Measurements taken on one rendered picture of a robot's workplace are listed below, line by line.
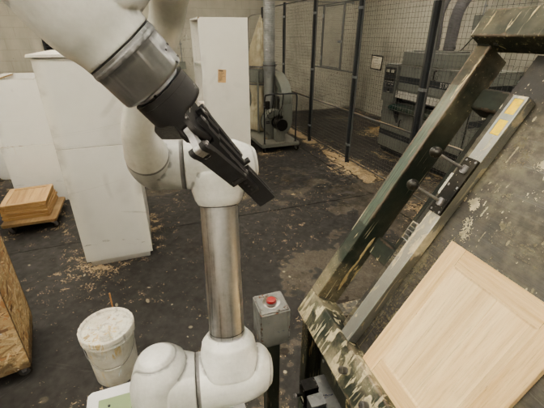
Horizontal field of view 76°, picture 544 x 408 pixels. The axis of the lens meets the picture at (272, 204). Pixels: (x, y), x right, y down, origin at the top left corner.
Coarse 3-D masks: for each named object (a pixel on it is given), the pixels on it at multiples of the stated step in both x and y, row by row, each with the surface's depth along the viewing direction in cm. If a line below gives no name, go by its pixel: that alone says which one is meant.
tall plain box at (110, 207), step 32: (32, 64) 236; (64, 64) 242; (64, 96) 250; (96, 96) 257; (64, 128) 258; (96, 128) 266; (64, 160) 267; (96, 160) 275; (96, 192) 285; (128, 192) 294; (96, 224) 296; (128, 224) 306; (96, 256) 307; (128, 256) 321
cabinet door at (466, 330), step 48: (432, 288) 106; (480, 288) 95; (384, 336) 113; (432, 336) 101; (480, 336) 90; (528, 336) 82; (384, 384) 107; (432, 384) 96; (480, 384) 86; (528, 384) 79
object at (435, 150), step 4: (432, 148) 108; (436, 148) 107; (440, 148) 107; (432, 152) 107; (436, 152) 107; (440, 152) 107; (432, 156) 108; (436, 156) 108; (440, 156) 108; (444, 156) 108; (448, 160) 108; (452, 160) 108; (456, 164) 108; (464, 164) 108; (460, 168) 108; (464, 168) 107; (468, 168) 107; (464, 172) 108
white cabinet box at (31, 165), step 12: (48, 144) 407; (12, 156) 399; (24, 156) 404; (36, 156) 408; (48, 156) 412; (12, 168) 404; (24, 168) 409; (36, 168) 413; (48, 168) 417; (60, 168) 422; (12, 180) 409; (24, 180) 414; (36, 180) 418; (48, 180) 422; (60, 180) 427; (60, 192) 433
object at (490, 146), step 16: (512, 96) 105; (528, 112) 103; (512, 128) 104; (480, 144) 108; (496, 144) 105; (480, 160) 106; (480, 176) 108; (464, 192) 109; (448, 208) 110; (432, 224) 112; (416, 240) 114; (400, 256) 117; (416, 256) 115; (400, 272) 115; (384, 288) 118; (368, 304) 121; (384, 304) 120; (352, 320) 124; (368, 320) 121; (352, 336) 122
